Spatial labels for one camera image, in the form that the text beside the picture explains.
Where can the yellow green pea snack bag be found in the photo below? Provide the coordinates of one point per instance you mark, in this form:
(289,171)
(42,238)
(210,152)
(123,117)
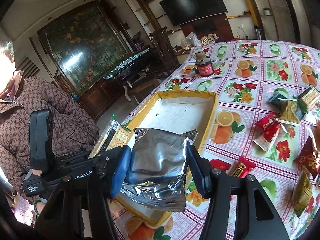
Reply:
(302,194)

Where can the green-end cracker pack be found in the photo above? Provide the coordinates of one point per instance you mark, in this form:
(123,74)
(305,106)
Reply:
(308,98)
(112,136)

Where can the white plastic bag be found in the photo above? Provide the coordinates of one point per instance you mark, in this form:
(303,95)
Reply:
(190,41)

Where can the wooden stool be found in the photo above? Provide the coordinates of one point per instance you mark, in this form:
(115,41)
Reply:
(139,87)

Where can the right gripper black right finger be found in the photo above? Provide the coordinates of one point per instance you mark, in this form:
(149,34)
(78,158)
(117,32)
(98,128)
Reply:
(200,169)

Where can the gold triangular snack bag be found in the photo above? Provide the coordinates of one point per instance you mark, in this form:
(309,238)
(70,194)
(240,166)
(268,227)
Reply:
(289,112)

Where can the dark wooden chair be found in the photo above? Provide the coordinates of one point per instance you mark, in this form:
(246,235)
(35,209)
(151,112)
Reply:
(160,40)

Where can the large floral wall painting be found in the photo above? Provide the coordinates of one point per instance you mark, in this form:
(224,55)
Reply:
(84,45)

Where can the steel thermos bottle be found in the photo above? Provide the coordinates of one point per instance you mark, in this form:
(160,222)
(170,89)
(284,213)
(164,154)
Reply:
(257,32)

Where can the wall-mounted black television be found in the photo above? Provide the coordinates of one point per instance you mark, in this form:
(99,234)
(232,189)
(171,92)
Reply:
(183,11)

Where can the small red snack packet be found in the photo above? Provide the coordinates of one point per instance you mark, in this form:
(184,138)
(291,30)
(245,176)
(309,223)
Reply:
(265,122)

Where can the black glossy side table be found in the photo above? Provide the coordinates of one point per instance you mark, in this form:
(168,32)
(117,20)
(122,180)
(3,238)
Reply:
(132,65)

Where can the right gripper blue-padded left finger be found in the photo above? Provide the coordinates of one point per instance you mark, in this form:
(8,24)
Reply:
(120,167)

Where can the dark red gold snack bag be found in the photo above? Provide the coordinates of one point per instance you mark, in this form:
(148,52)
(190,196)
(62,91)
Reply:
(309,157)

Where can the red white snack packet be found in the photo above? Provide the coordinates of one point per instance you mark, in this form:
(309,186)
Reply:
(267,139)

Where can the dark green packet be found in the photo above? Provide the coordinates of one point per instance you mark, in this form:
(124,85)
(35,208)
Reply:
(277,99)

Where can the person in brown patterned jacket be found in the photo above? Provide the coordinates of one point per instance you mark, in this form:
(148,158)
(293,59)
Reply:
(74,130)

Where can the silver foil snack bag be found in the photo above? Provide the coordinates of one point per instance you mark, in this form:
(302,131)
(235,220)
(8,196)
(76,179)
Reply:
(158,169)

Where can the long red candy bar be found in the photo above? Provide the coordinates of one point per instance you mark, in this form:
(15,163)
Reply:
(243,168)

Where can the small cork-top jar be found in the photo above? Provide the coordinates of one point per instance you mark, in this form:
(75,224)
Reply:
(200,55)

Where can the person's left hand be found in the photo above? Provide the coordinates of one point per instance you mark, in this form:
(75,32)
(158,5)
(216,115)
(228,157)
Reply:
(37,186)

